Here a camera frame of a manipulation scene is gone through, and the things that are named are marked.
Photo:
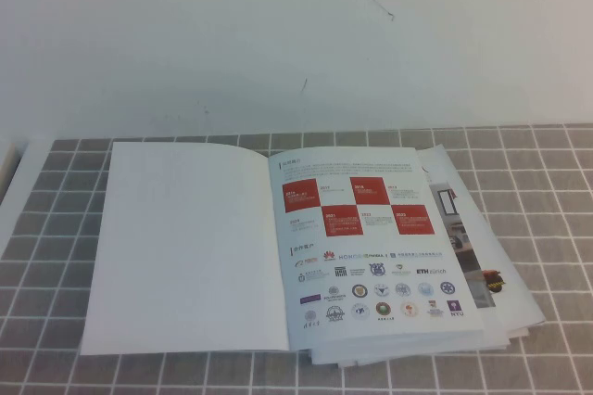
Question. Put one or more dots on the white brochure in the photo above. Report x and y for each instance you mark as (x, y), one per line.
(521, 293)
(505, 341)

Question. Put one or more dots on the grey checked tablecloth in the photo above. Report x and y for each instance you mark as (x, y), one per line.
(546, 228)

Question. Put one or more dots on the brochure with robot photo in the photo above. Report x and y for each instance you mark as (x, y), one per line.
(468, 246)

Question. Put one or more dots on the white book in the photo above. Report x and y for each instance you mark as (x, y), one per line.
(185, 246)

